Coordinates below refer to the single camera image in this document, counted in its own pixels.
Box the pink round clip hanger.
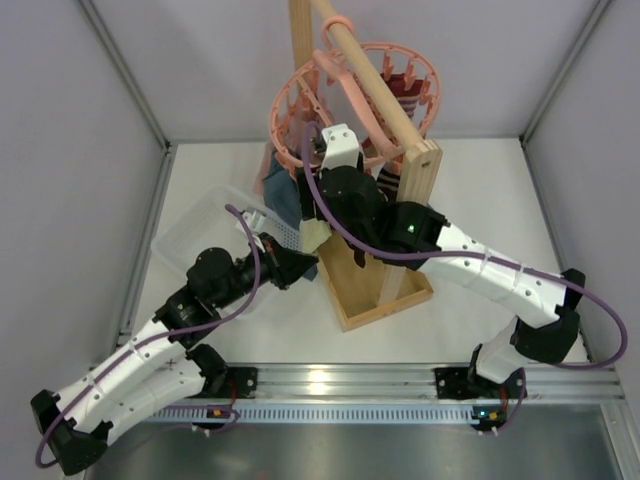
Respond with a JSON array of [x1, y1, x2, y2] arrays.
[[271, 15, 441, 175]]

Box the aluminium mounting rail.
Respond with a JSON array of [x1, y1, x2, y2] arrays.
[[229, 363, 625, 404]]

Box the pink cloth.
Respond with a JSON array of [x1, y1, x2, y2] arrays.
[[253, 105, 318, 196]]

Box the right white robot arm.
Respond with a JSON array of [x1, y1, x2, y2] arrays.
[[297, 166, 586, 399]]

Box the slotted cable duct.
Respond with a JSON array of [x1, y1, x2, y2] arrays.
[[154, 403, 511, 426]]

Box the red purple striped sock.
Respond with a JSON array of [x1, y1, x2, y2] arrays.
[[381, 73, 424, 119]]

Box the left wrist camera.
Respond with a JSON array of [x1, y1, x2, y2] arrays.
[[242, 210, 266, 244]]

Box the white plastic basket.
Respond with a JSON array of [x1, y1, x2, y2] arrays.
[[152, 185, 299, 281]]

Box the blue cloth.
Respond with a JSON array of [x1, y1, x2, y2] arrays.
[[262, 149, 321, 281]]

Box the wooden hanging rack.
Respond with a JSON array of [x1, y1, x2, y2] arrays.
[[295, 1, 442, 331]]

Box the brown striped sock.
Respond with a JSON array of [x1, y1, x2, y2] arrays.
[[348, 167, 400, 252]]

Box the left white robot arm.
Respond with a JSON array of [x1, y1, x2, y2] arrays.
[[30, 234, 317, 476]]

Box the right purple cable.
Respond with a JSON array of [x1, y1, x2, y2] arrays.
[[301, 121, 629, 371]]

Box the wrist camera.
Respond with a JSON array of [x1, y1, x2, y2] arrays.
[[242, 210, 266, 244], [321, 124, 360, 170]]

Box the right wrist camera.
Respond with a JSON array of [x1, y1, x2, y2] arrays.
[[321, 124, 360, 170]]

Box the pale green sock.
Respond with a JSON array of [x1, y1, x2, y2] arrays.
[[299, 219, 331, 254]]

